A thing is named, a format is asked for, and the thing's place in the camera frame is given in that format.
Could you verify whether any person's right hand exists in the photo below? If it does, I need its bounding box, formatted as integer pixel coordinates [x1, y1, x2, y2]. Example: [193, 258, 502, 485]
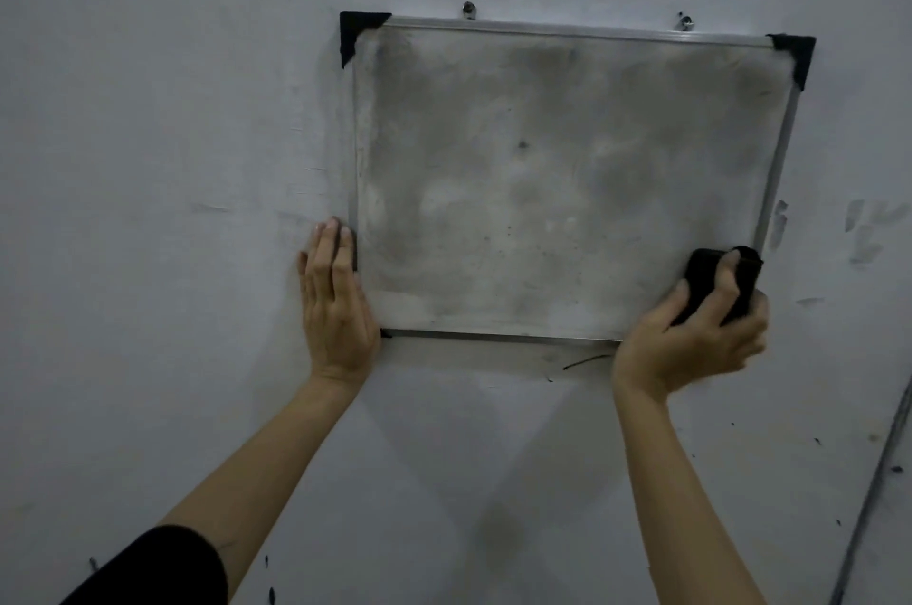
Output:
[611, 250, 770, 404]

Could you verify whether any person's left hand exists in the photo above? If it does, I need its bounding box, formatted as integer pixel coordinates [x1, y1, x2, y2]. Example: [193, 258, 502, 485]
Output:
[298, 216, 381, 382]

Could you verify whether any black board eraser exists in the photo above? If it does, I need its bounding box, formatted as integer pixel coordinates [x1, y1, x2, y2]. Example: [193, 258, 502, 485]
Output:
[670, 246, 765, 328]

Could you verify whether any smudged whiteboard with black corners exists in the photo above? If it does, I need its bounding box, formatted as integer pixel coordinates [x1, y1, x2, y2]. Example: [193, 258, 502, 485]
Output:
[339, 11, 817, 344]

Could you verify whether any person's left forearm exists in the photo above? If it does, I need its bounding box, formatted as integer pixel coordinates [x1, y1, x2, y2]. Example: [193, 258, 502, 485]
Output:
[160, 373, 364, 566]

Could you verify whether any person's right forearm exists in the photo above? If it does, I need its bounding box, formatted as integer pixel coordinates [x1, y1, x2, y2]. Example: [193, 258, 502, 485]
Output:
[613, 373, 769, 605]

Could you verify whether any black sleeve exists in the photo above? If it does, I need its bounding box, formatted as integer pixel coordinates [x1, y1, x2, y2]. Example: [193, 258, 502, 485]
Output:
[60, 524, 229, 605]

